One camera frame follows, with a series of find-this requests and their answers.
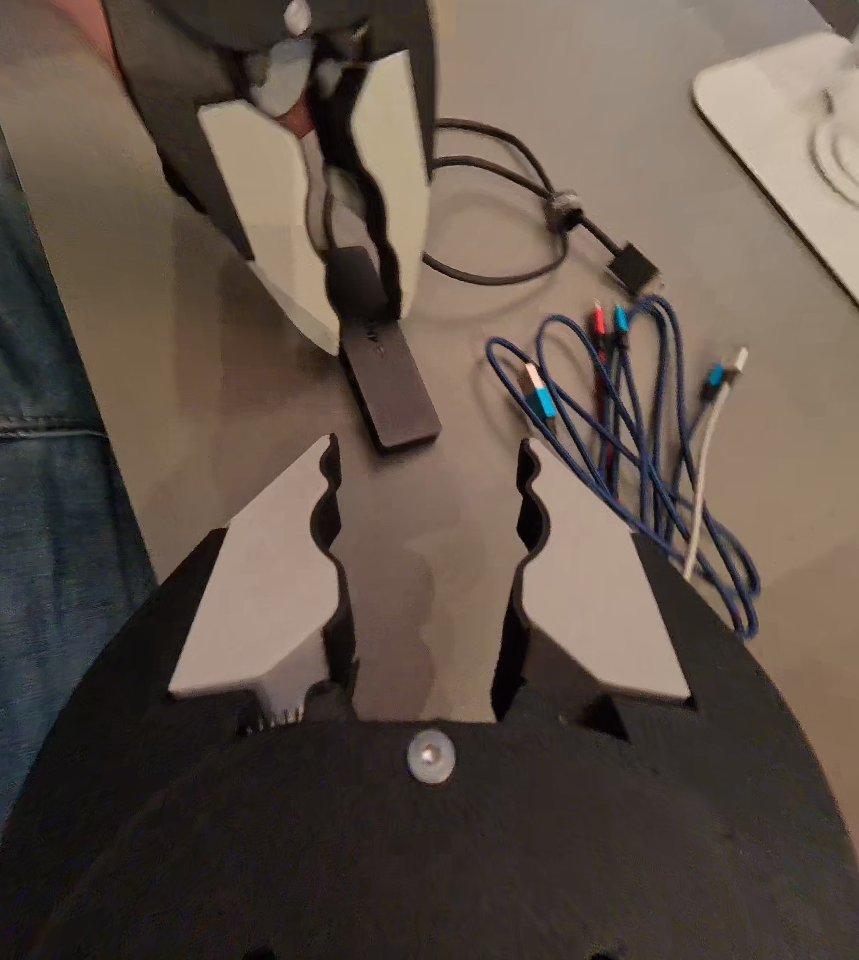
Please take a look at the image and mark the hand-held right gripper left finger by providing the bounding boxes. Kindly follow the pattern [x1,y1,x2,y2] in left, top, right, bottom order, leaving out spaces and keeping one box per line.
[167,432,359,717]

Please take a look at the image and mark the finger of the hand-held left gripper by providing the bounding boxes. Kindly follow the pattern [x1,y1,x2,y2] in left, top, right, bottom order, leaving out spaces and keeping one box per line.
[197,101,346,358]
[326,49,432,322]

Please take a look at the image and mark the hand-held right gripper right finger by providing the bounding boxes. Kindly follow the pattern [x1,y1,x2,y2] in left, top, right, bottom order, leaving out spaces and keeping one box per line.
[491,437,695,717]

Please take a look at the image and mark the blue braided usb cable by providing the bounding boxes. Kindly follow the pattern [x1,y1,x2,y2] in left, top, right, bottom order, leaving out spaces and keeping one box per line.
[485,313,762,640]

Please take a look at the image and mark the black Anker USB hub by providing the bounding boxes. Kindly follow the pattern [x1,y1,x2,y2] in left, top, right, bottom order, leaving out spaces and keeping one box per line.
[420,117,665,299]

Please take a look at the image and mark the person's leg in jeans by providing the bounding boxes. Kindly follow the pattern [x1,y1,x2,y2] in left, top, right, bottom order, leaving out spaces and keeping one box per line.
[0,75,157,924]

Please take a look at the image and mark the white document stand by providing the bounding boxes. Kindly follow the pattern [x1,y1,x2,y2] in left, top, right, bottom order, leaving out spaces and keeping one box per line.
[692,0,859,340]

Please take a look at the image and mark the white braided cable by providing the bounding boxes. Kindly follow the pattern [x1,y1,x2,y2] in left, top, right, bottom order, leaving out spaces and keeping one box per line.
[683,346,752,585]

